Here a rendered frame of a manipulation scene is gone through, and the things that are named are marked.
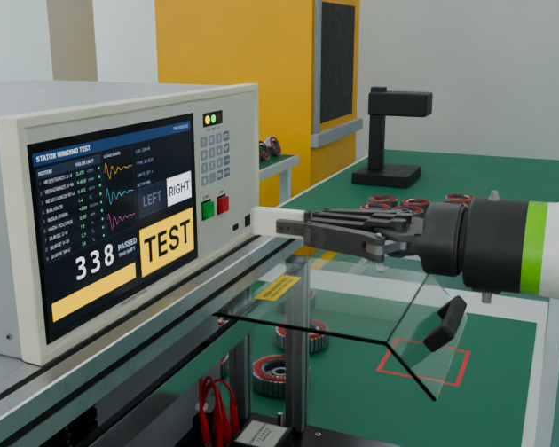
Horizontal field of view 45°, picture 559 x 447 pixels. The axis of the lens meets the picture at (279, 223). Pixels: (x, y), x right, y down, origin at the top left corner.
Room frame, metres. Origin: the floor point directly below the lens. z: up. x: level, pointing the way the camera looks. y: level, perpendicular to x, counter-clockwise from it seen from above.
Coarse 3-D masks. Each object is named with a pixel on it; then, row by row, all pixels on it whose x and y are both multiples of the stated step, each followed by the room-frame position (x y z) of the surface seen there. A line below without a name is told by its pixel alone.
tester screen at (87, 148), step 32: (160, 128) 0.69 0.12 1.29; (64, 160) 0.55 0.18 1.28; (96, 160) 0.59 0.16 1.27; (128, 160) 0.63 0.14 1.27; (160, 160) 0.69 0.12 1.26; (64, 192) 0.55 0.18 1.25; (96, 192) 0.59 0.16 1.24; (128, 192) 0.63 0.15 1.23; (192, 192) 0.74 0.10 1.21; (64, 224) 0.55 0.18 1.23; (96, 224) 0.59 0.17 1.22; (128, 224) 0.63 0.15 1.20; (64, 256) 0.54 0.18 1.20; (128, 256) 0.63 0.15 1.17; (64, 288) 0.54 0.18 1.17; (128, 288) 0.62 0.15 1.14; (64, 320) 0.54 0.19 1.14
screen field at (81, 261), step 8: (96, 248) 0.58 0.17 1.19; (104, 248) 0.59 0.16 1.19; (112, 248) 0.60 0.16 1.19; (80, 256) 0.56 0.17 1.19; (88, 256) 0.57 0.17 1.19; (96, 256) 0.58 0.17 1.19; (104, 256) 0.59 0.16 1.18; (112, 256) 0.60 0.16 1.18; (80, 264) 0.56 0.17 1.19; (88, 264) 0.57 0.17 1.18; (96, 264) 0.58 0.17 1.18; (104, 264) 0.59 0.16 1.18; (112, 264) 0.60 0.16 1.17; (80, 272) 0.56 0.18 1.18; (88, 272) 0.57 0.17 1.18; (96, 272) 0.58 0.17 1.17; (80, 280) 0.56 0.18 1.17
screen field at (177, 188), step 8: (176, 176) 0.71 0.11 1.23; (184, 176) 0.73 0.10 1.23; (152, 184) 0.67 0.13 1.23; (160, 184) 0.68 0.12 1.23; (168, 184) 0.70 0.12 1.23; (176, 184) 0.71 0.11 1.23; (184, 184) 0.73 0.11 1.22; (144, 192) 0.66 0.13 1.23; (152, 192) 0.67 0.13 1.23; (160, 192) 0.68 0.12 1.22; (168, 192) 0.70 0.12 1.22; (176, 192) 0.71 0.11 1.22; (184, 192) 0.73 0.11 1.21; (144, 200) 0.66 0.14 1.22; (152, 200) 0.67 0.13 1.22; (160, 200) 0.68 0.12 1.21; (168, 200) 0.70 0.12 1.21; (176, 200) 0.71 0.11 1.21; (144, 208) 0.65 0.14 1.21; (152, 208) 0.67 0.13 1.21; (160, 208) 0.68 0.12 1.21
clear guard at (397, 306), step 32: (288, 256) 0.95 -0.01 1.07; (256, 288) 0.82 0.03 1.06; (320, 288) 0.82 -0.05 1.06; (352, 288) 0.82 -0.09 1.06; (384, 288) 0.82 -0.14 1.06; (416, 288) 0.82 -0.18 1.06; (256, 320) 0.72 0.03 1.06; (288, 320) 0.72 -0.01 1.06; (320, 320) 0.72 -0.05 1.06; (352, 320) 0.72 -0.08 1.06; (384, 320) 0.72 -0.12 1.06; (416, 320) 0.74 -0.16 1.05; (416, 352) 0.69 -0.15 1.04; (448, 352) 0.74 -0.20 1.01
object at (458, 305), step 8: (456, 296) 0.80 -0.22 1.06; (448, 304) 0.79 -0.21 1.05; (456, 304) 0.77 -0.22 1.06; (464, 304) 0.79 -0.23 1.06; (440, 312) 0.79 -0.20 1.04; (448, 312) 0.75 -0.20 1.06; (456, 312) 0.75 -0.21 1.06; (448, 320) 0.72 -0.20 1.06; (456, 320) 0.73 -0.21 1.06; (440, 328) 0.70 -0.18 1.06; (448, 328) 0.70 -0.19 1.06; (456, 328) 0.72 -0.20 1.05; (432, 336) 0.71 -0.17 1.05; (440, 336) 0.70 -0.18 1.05; (448, 336) 0.70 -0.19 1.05; (424, 344) 0.71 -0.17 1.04; (432, 344) 0.71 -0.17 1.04; (440, 344) 0.70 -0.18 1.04
